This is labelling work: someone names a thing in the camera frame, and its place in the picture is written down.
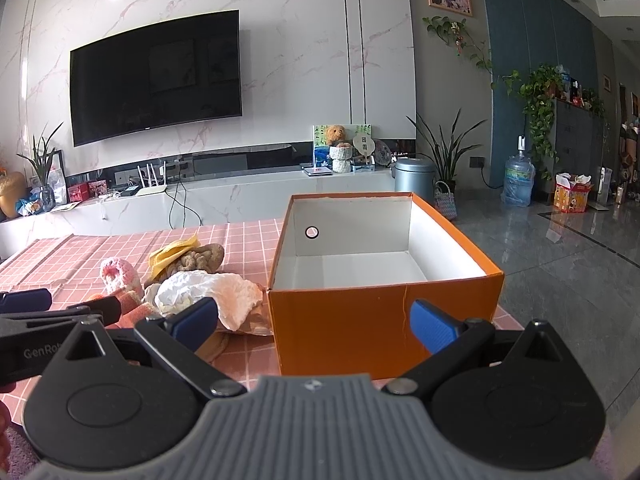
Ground round paper fan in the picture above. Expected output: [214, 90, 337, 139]
[352, 132, 375, 165]

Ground brown plush towel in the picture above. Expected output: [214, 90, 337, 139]
[168, 243, 224, 274]

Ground hanging ivy plant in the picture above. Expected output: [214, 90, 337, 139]
[422, 15, 495, 88]

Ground peach white knitted cloth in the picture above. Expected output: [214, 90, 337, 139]
[195, 273, 264, 332]

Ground black power cables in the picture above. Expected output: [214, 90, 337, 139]
[167, 159, 206, 230]

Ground yellow cloth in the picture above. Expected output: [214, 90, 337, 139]
[149, 235, 200, 281]

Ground orange cardboard box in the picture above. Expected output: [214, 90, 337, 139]
[267, 193, 504, 379]

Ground red gift box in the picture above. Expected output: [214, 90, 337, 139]
[67, 180, 108, 203]

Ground white tissue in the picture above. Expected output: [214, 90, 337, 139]
[152, 270, 217, 315]

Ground woven plaid basket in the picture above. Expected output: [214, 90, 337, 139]
[434, 180, 458, 221]

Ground potted plant in vase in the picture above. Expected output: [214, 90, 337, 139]
[18, 124, 68, 212]

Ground dark cabinet with plants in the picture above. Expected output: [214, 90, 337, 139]
[501, 63, 606, 200]

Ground red gift bag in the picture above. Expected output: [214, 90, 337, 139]
[553, 172, 592, 214]

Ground blue water jug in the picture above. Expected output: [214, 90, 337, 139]
[501, 136, 536, 207]

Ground black curved television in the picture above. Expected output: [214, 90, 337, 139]
[70, 10, 243, 148]

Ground tall green floor plant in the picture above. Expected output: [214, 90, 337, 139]
[407, 108, 487, 186]

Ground brown gourd vase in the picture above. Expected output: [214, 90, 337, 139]
[0, 171, 27, 219]

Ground white wifi router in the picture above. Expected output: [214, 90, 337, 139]
[136, 162, 167, 196]

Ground brown teddy bear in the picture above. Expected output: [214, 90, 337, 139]
[324, 125, 346, 146]

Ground grey metal trash can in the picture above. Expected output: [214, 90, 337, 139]
[392, 158, 436, 205]

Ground white marble tv console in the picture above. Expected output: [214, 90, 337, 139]
[1, 169, 394, 259]

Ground pink checkered tablecloth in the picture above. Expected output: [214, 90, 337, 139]
[0, 218, 526, 428]

